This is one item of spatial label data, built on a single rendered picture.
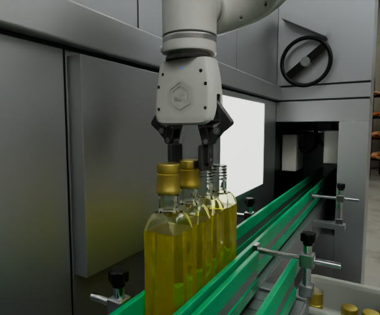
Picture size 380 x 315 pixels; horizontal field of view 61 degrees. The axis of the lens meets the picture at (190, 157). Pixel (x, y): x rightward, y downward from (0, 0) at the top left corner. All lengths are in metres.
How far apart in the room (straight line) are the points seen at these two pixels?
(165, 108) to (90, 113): 0.11
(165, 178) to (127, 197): 0.15
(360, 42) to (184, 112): 1.13
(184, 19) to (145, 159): 0.26
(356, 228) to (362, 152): 0.32
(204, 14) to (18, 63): 0.26
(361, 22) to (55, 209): 1.34
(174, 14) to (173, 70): 0.08
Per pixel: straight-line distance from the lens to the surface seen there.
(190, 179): 0.50
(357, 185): 1.50
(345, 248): 1.57
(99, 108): 0.53
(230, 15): 0.60
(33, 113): 0.49
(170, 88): 0.50
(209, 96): 0.47
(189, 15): 0.50
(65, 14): 0.52
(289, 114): 1.53
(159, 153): 0.65
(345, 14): 1.56
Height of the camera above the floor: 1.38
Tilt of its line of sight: 5 degrees down
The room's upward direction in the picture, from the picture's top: straight up
